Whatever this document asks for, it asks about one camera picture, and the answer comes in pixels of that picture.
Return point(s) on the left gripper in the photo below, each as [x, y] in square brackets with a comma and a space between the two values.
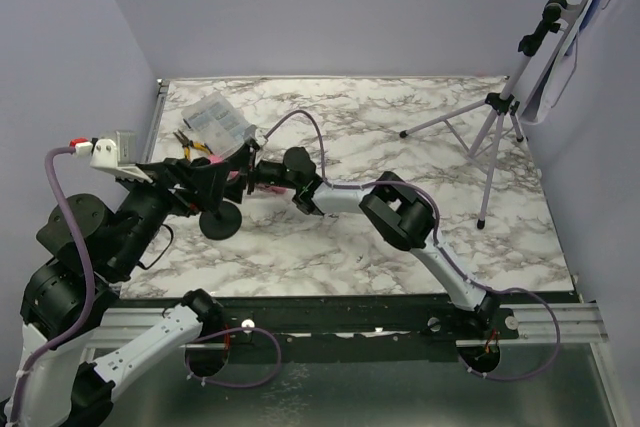
[206, 183]

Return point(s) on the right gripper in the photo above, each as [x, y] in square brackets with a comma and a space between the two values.
[252, 170]

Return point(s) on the pink toy microphone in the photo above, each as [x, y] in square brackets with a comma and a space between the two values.
[270, 189]

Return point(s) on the black microphone desk stand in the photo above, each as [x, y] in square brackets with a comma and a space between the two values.
[221, 225]

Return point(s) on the lilac music stand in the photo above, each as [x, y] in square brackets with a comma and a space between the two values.
[538, 61]

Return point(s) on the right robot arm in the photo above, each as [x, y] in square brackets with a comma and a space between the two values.
[403, 216]

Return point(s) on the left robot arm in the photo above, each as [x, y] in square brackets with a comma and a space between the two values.
[92, 249]

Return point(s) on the clear plastic compartment box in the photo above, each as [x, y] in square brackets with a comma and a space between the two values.
[215, 122]

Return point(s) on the yellow handled pliers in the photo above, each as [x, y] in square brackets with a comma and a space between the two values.
[190, 146]

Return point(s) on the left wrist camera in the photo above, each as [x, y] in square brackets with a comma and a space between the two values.
[113, 153]

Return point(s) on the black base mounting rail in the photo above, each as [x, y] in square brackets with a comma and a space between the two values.
[331, 329]

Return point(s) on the aluminium extrusion frame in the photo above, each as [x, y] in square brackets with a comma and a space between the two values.
[467, 326]

